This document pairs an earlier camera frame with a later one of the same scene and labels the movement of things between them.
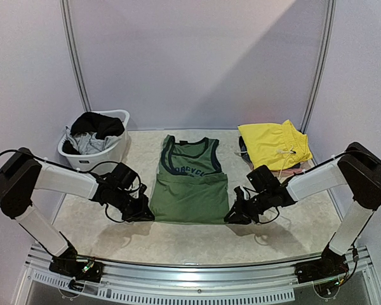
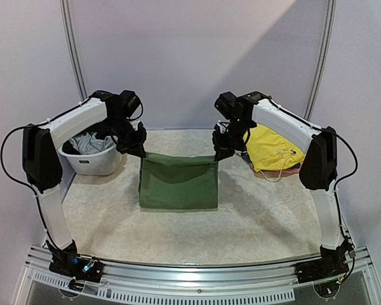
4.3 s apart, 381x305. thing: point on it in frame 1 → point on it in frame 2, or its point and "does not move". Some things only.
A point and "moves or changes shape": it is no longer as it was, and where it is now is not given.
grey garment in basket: [87, 142] does not move
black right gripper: [245, 207] → [224, 145]
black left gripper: [141, 212] → [136, 147]
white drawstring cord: [289, 152] does not move
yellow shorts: [272, 146] does not move
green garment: [190, 187] moves or changes shape
